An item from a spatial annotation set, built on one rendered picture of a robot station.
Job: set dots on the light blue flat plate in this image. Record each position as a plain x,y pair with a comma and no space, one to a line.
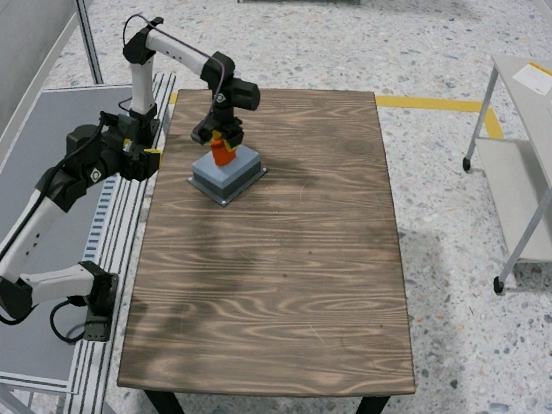
244,160

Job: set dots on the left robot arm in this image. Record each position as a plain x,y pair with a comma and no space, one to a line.
244,94

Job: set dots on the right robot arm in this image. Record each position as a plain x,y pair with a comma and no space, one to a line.
86,279

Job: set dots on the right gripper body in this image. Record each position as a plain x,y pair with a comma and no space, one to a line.
127,168

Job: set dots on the grey slotted metal rail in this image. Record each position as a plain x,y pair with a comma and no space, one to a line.
97,365

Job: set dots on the black slotted vertical post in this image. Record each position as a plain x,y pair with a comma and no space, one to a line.
88,40

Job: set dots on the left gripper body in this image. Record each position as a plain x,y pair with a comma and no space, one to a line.
231,123

